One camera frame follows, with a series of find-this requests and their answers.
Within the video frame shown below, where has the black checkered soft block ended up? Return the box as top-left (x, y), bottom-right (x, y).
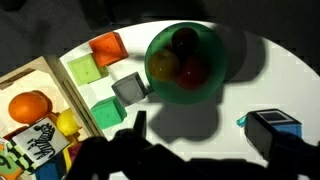
top-left (4, 118), bottom-right (69, 175)

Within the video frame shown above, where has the dark red toy fruit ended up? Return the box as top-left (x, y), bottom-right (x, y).
top-left (171, 27), bottom-right (199, 57)

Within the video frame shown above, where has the pink cube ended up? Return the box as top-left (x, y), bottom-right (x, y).
top-left (68, 143), bottom-right (82, 161)

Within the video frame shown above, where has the wooden tray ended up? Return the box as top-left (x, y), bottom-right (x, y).
top-left (0, 55), bottom-right (106, 180)

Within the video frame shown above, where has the grey hollow cube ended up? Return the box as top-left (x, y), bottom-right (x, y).
top-left (112, 72), bottom-right (147, 107)

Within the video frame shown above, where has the red toy tomato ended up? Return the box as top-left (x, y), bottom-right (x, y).
top-left (175, 56), bottom-right (210, 90)

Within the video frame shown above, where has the light green hollow cube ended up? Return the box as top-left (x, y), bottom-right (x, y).
top-left (67, 53), bottom-right (109, 86)

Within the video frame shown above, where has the orange hollow cube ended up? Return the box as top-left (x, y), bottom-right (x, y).
top-left (89, 32), bottom-right (128, 67)

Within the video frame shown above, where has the round white table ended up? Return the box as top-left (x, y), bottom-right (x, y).
top-left (59, 20), bottom-right (320, 168)

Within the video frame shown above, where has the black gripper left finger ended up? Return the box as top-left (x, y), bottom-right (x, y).
top-left (66, 110), bottom-right (201, 180)

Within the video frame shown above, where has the green plastic bowl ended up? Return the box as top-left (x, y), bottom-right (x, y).
top-left (144, 22), bottom-right (227, 104)

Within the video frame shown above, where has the blue soft number block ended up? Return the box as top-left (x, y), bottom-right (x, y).
top-left (236, 109), bottom-right (302, 137)

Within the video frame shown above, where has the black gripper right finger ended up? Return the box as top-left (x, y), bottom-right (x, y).
top-left (244, 115), bottom-right (320, 180)

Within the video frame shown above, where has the toy orange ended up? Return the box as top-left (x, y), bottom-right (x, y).
top-left (8, 90), bottom-right (53, 124)

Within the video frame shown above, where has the blue cube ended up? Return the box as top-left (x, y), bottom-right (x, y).
top-left (35, 154), bottom-right (66, 180)

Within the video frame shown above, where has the yellow toy lemon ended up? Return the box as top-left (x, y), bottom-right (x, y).
top-left (57, 109), bottom-right (81, 136)

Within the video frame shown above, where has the yellow toy fruit in bowl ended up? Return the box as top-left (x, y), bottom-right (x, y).
top-left (147, 49), bottom-right (180, 82)

